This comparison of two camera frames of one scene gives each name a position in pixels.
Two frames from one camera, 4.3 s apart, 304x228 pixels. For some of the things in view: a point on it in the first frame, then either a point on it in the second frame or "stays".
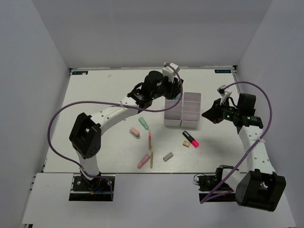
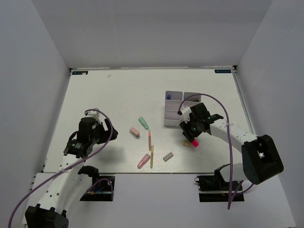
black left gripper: x=175 y=90 → x=106 y=134
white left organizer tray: x=172 y=117 stays
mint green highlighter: x=144 y=123 stays
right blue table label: x=223 y=71 stays
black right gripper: x=213 y=113 → x=189 y=134
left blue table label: x=83 y=72 stays
